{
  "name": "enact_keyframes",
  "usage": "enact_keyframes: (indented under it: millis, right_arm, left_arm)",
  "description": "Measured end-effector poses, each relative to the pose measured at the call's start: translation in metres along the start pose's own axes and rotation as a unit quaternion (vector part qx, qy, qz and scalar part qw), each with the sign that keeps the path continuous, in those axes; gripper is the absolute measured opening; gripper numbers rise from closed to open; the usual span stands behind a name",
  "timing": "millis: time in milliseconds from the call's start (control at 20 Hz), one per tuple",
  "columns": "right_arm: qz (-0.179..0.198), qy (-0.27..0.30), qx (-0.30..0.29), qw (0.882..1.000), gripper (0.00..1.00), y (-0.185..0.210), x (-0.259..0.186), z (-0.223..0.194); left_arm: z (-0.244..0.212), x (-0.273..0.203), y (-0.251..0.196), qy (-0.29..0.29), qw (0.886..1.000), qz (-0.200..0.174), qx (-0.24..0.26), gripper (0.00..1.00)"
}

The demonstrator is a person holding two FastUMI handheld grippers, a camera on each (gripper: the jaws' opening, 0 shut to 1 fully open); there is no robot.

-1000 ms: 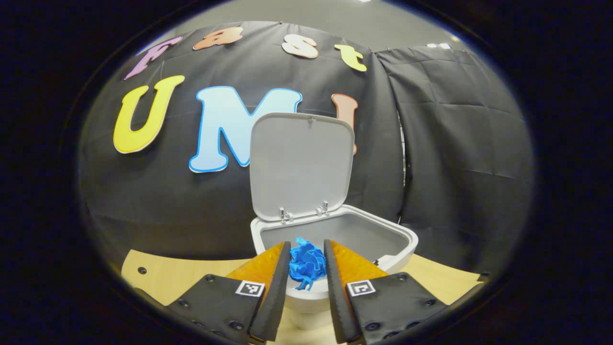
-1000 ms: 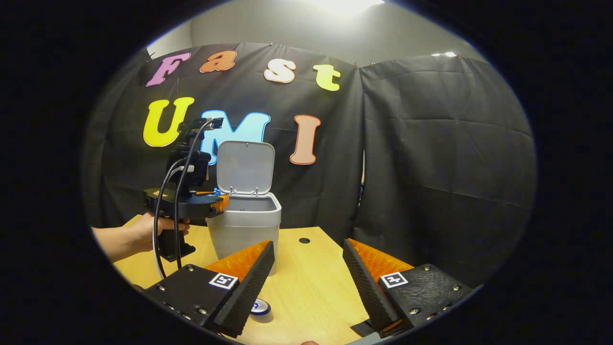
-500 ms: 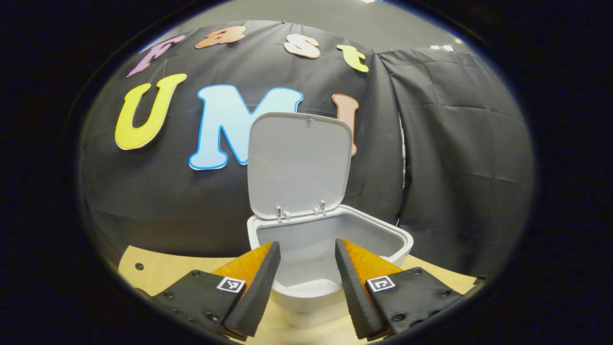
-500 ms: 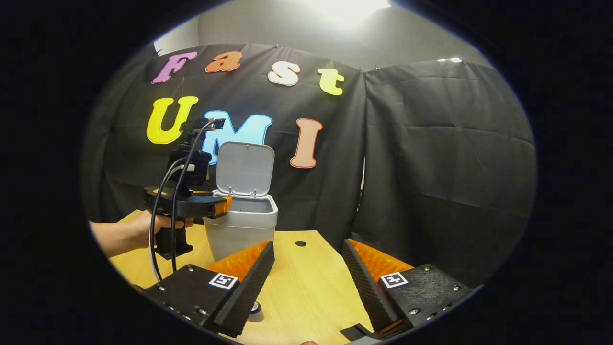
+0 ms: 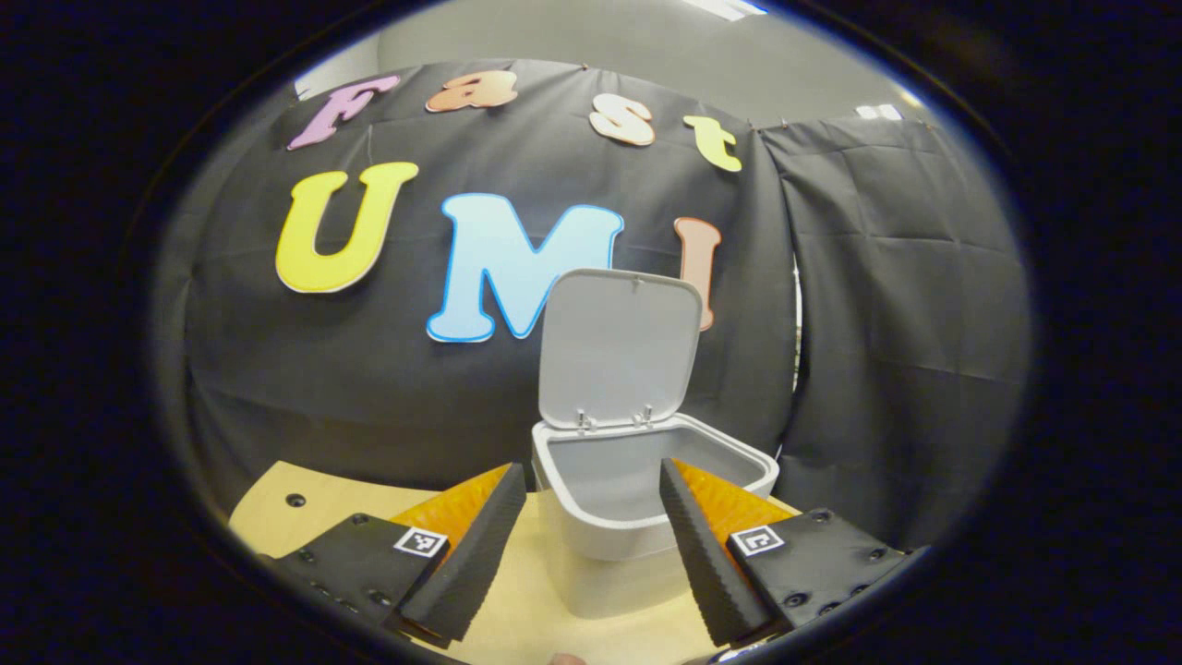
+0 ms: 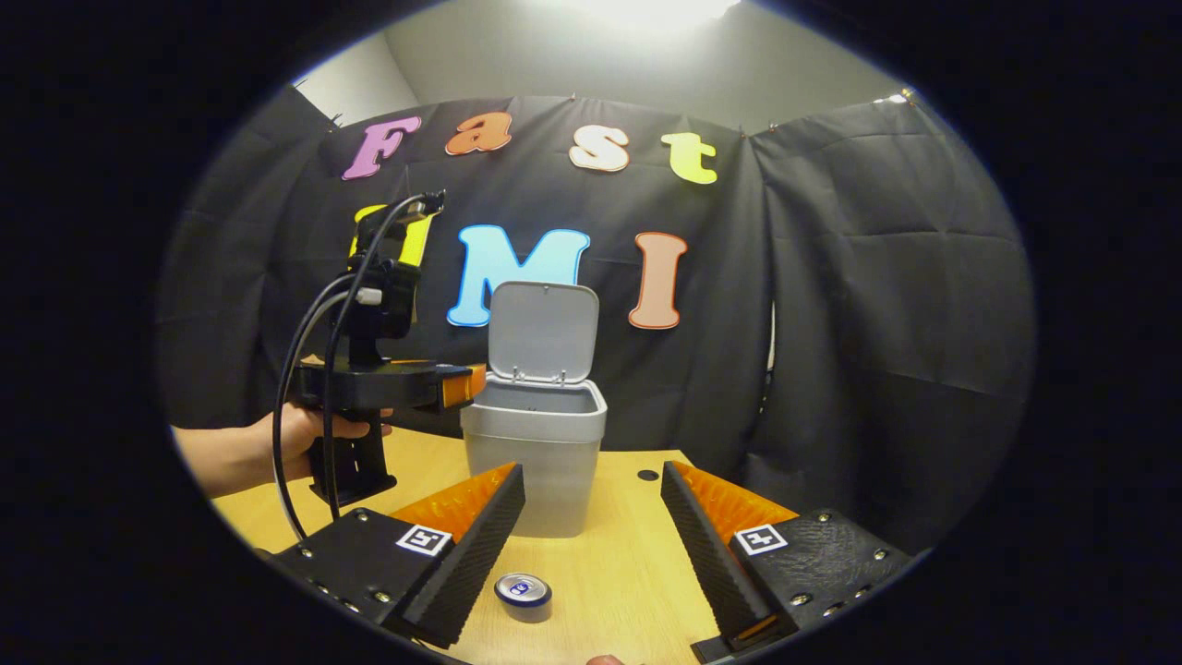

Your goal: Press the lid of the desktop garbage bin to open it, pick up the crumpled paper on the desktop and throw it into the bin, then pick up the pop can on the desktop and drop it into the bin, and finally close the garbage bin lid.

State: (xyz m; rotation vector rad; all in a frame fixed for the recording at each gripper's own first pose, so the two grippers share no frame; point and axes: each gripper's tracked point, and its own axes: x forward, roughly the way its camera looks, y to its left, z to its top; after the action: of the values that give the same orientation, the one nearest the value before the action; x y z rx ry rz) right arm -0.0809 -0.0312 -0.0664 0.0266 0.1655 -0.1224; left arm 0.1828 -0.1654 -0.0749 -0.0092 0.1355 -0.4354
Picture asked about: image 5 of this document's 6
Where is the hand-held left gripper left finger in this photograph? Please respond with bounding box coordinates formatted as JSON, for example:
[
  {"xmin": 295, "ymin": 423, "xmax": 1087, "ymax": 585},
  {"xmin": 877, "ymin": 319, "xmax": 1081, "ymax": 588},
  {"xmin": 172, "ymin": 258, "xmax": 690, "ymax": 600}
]
[{"xmin": 259, "ymin": 462, "xmax": 528, "ymax": 649}]

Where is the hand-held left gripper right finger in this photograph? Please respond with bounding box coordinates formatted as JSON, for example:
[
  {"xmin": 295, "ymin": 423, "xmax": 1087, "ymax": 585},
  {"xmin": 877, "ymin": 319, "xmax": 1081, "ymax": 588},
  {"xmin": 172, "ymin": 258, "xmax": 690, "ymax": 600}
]
[{"xmin": 659, "ymin": 458, "xmax": 915, "ymax": 647}]

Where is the white desktop garbage bin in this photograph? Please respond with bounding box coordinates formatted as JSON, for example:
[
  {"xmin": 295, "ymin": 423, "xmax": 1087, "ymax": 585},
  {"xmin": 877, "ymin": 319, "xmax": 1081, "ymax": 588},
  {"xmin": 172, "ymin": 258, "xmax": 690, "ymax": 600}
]
[{"xmin": 531, "ymin": 268, "xmax": 781, "ymax": 620}]

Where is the wooden desktop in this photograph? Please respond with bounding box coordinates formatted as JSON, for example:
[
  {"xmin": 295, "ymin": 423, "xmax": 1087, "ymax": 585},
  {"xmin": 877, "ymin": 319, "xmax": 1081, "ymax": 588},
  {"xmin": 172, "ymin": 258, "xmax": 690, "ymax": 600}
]
[{"xmin": 228, "ymin": 460, "xmax": 804, "ymax": 665}]

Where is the black backdrop cloth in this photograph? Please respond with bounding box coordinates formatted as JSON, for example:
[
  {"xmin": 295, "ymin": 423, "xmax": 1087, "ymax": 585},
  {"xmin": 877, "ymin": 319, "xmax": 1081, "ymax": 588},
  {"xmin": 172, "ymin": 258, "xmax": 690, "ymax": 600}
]
[{"xmin": 152, "ymin": 57, "xmax": 1033, "ymax": 555}]

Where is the long ceiling light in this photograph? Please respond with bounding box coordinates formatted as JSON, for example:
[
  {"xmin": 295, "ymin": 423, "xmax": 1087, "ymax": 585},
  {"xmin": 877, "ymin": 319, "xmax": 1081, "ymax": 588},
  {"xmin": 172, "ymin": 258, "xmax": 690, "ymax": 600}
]
[{"xmin": 683, "ymin": 0, "xmax": 769, "ymax": 21}]

